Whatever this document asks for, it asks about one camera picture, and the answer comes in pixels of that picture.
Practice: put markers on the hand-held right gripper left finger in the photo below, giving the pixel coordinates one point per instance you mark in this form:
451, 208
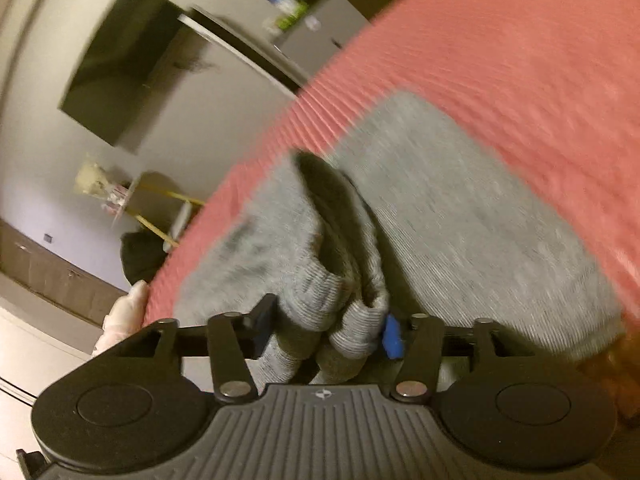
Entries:
262, 325

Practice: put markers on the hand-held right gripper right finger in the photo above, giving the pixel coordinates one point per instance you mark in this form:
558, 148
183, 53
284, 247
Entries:
394, 340

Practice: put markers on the gray pants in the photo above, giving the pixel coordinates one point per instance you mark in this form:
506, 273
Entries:
450, 220

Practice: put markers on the yellow side table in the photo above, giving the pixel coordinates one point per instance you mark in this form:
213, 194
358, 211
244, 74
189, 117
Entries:
165, 195

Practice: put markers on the wooden cabinet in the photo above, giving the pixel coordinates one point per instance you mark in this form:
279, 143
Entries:
55, 270

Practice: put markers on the small plush toy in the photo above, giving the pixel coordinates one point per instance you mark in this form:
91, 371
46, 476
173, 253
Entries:
97, 182

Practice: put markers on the pink ribbed blanket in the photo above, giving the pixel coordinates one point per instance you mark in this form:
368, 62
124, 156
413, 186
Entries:
500, 60

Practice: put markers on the gray bedside cabinet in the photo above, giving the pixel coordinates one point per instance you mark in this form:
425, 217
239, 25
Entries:
330, 25

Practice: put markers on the green packet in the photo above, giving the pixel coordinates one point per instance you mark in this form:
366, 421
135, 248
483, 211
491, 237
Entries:
292, 16

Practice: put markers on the black wall television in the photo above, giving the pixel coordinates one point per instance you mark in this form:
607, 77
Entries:
130, 65

